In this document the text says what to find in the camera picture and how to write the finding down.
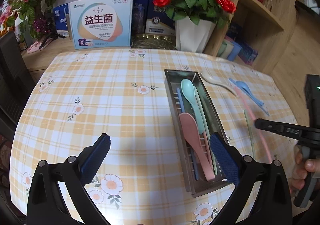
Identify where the pink blossom plant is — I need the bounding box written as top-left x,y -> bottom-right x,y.
1,0 -> 56,40

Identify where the beige cup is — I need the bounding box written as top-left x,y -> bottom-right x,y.
222,41 -> 234,59

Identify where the blue cup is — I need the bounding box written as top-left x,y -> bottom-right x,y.
227,41 -> 242,61

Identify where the light blue chopstick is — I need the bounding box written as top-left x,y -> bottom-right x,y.
229,78 -> 270,116

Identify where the light blue probiotics box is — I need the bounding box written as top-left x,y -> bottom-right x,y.
68,0 -> 133,50

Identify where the pink chopstick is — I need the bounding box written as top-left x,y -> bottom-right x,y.
234,88 -> 273,163

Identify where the wooden shelf unit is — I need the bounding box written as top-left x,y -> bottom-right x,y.
203,0 -> 301,73

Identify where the purple small box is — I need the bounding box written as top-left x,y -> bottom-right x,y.
238,42 -> 258,65

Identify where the dark blue milk box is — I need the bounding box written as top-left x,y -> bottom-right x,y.
131,0 -> 175,36

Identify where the plaid floral tablecloth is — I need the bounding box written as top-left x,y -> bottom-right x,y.
9,49 -> 296,224

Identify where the white flower vase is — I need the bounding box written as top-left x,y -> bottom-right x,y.
175,17 -> 216,53

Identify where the person's right hand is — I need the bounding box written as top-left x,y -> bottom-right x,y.
289,145 -> 319,197

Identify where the light blue spoon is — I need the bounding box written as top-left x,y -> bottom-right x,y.
235,81 -> 265,106

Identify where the cream white spoon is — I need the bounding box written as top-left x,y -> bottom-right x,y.
200,72 -> 238,97

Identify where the green chopstick in tray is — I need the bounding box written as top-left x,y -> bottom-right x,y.
194,86 -> 218,175

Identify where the blue box behind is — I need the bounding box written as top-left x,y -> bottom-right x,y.
53,3 -> 69,37

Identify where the steel utensil tray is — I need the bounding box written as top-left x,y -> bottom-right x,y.
164,69 -> 228,197

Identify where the green chopstick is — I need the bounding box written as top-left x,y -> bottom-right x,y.
244,110 -> 255,159
194,86 -> 218,175

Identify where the black chair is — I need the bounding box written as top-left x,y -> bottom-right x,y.
1,31 -> 35,142

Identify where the green cup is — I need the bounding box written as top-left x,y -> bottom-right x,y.
217,41 -> 227,57

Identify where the pink spoon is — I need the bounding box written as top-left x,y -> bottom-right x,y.
187,117 -> 215,182

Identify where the mint green spoon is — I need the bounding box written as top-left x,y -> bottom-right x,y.
181,78 -> 204,135

